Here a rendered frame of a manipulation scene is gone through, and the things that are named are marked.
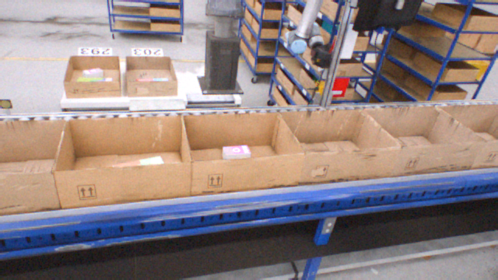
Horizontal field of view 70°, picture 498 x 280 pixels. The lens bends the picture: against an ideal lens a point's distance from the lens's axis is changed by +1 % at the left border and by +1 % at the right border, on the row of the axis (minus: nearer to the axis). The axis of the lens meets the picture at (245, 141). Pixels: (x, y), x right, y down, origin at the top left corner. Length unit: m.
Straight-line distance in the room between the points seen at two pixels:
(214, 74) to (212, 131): 0.82
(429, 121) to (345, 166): 0.66
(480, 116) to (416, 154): 0.67
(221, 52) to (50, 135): 1.11
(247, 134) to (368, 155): 0.48
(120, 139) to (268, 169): 0.56
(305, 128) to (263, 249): 0.53
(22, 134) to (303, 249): 1.11
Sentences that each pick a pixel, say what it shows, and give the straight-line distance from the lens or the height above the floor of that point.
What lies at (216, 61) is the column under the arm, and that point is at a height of 0.94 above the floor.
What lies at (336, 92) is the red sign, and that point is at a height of 0.83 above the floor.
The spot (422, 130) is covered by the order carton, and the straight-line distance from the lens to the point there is 1.92.
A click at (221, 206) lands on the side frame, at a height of 0.91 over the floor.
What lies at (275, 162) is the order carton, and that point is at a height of 1.02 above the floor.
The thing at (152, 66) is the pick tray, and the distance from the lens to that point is 2.48.
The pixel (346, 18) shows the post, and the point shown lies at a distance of 2.08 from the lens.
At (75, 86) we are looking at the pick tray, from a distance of 2.14.
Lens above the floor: 1.73
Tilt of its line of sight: 33 degrees down
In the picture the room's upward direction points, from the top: 7 degrees clockwise
